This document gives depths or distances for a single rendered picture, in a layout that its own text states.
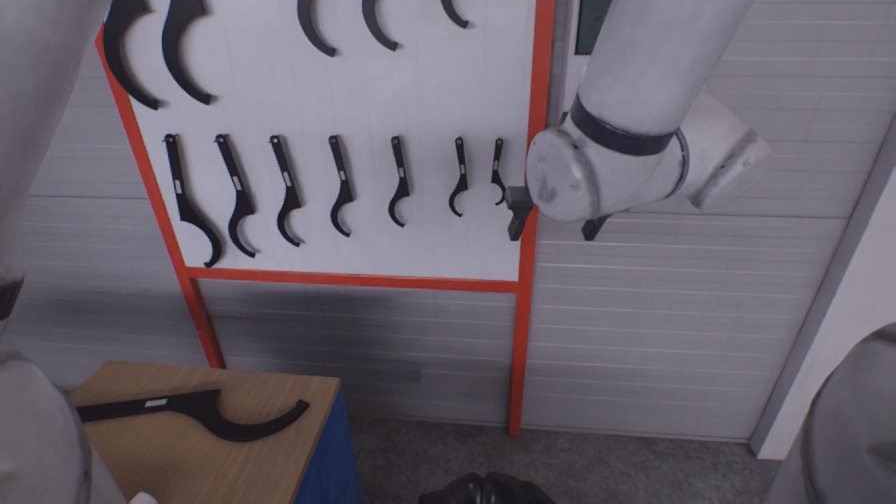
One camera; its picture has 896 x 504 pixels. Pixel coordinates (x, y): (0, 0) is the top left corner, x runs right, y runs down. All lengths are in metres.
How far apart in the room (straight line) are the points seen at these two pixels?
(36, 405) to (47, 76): 0.23
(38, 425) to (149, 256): 2.05
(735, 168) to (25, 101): 0.56
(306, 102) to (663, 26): 1.37
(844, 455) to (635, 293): 1.67
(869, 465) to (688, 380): 2.04
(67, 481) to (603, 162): 0.37
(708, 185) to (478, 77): 1.07
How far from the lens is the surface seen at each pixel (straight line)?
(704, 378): 2.29
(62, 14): 0.42
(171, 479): 1.29
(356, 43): 1.52
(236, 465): 1.25
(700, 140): 0.48
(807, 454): 0.28
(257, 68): 1.66
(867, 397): 0.26
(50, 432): 0.27
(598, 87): 0.37
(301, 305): 2.08
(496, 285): 1.77
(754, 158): 0.50
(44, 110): 0.42
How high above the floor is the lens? 1.89
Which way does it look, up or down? 28 degrees down
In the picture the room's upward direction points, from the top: 1 degrees counter-clockwise
